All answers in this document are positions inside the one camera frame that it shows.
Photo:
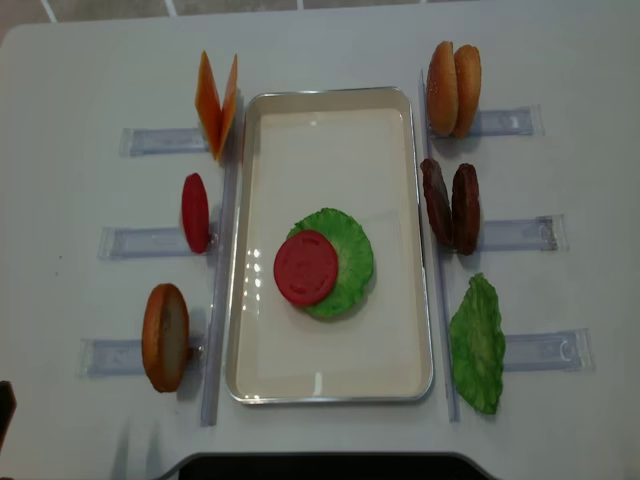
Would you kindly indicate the brown meat patty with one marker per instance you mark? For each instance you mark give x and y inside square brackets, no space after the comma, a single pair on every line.
[437,202]
[465,209]

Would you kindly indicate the flat red tomato slice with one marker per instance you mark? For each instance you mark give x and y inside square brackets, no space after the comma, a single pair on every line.
[306,268]

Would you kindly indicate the flat green lettuce leaf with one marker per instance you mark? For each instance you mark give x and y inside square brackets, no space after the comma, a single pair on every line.
[355,261]

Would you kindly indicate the upright red tomato slice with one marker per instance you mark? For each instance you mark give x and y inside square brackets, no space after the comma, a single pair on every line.
[195,214]

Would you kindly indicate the right orange cheese slice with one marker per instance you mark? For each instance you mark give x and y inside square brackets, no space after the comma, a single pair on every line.
[228,110]

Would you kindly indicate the orange cheese slice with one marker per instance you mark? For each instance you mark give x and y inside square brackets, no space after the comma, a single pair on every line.
[228,110]
[208,106]

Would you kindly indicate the left orange cheese slice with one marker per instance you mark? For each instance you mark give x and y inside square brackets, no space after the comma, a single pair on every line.
[208,106]

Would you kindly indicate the upright green lettuce leaf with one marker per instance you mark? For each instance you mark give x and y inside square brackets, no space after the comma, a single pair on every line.
[478,346]

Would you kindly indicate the white rectangular metal tray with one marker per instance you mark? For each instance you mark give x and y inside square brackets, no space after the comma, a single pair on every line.
[352,150]

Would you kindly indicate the upright bun half left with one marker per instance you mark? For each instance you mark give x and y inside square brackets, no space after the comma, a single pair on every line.
[165,338]

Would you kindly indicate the clear holder middle left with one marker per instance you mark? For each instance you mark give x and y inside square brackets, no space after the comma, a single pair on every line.
[140,243]

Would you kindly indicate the clear holder top left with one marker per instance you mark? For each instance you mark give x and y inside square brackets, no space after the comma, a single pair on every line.
[141,142]

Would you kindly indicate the clear holder middle right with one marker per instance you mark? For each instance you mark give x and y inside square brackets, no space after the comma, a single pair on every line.
[542,233]

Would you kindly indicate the plain bun half right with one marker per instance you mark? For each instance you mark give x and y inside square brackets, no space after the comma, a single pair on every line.
[469,75]

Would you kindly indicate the black base front edge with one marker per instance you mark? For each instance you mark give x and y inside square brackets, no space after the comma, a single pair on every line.
[332,466]

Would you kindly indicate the clear holder bottom left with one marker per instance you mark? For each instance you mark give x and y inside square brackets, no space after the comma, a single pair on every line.
[101,358]

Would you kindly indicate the clear holder bottom right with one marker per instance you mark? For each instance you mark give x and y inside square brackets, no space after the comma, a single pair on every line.
[568,350]

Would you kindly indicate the dark brown object left edge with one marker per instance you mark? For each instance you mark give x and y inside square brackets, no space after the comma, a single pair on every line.
[7,406]

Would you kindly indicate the clear acrylic left long rail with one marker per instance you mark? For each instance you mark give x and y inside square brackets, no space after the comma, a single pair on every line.
[223,269]

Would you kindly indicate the clear acrylic long rail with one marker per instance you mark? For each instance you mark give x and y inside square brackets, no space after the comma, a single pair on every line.
[223,269]
[451,395]

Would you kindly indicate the clear acrylic right long rail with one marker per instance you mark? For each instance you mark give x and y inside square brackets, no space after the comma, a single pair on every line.
[451,395]

